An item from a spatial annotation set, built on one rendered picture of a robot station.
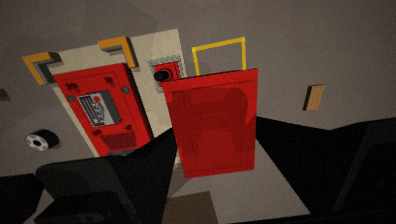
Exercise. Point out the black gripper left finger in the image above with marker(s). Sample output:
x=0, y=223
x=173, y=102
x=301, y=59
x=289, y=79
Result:
x=141, y=179

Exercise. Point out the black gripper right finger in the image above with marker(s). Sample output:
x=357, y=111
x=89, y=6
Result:
x=320, y=165

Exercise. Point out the yellow rectangular outline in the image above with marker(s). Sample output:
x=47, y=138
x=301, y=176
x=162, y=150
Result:
x=226, y=42

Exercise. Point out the black toy tyre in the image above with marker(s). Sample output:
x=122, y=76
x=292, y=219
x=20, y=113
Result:
x=42, y=140

